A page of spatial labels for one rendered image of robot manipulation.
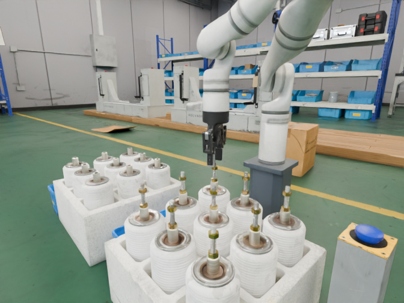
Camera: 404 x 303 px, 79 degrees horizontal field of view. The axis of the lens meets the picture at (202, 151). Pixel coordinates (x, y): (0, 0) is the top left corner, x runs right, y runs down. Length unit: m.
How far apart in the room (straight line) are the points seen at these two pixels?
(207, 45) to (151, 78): 3.22
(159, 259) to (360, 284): 0.35
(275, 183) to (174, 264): 0.47
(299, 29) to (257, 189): 0.51
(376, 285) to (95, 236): 0.73
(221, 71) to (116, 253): 0.51
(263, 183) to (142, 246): 0.46
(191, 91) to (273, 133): 2.55
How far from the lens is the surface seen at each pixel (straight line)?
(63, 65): 7.11
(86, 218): 0.85
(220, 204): 0.73
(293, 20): 0.63
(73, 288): 0.88
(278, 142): 0.85
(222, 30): 0.64
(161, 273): 0.54
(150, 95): 3.83
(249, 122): 2.62
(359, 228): 0.50
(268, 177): 0.86
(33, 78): 6.89
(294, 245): 0.61
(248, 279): 0.54
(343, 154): 2.27
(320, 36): 5.20
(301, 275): 0.61
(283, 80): 0.83
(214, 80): 0.66
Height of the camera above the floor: 0.56
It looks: 15 degrees down
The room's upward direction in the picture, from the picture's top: straight up
